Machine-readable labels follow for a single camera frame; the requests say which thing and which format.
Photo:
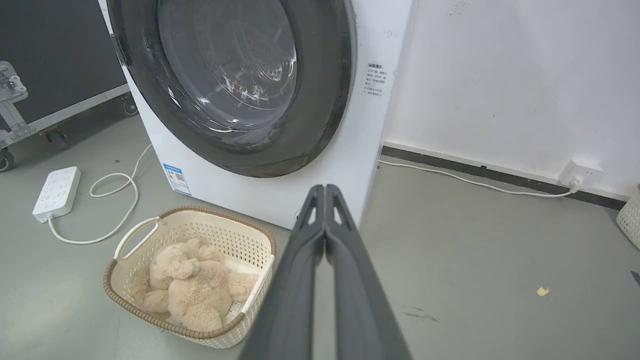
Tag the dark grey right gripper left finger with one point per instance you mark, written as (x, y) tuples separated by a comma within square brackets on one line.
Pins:
[(290, 300)]

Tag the white power strip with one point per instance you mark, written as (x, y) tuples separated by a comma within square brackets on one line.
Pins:
[(57, 192)]

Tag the white perforated basket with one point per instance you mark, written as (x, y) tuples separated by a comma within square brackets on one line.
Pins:
[(631, 220)]

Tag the beige plush teddy bear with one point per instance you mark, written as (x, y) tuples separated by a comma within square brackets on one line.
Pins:
[(195, 290)]

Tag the cream plastic laundry basket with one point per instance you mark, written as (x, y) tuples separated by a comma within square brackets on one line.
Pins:
[(215, 235)]

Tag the white wall power plug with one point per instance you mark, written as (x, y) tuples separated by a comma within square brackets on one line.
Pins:
[(579, 175)]

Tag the blue energy label sticker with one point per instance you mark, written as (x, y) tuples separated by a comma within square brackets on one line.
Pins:
[(177, 179)]

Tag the yellow paper scrap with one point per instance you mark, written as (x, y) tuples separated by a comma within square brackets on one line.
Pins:
[(542, 291)]

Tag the white front-load washing machine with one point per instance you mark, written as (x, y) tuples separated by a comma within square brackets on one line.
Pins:
[(345, 165)]

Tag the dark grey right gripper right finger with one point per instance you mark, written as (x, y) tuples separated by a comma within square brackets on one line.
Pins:
[(360, 300)]

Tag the black flight case on wheels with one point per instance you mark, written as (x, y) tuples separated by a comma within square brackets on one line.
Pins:
[(55, 55)]

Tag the round dark washing machine door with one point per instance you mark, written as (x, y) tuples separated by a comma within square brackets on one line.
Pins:
[(235, 85)]

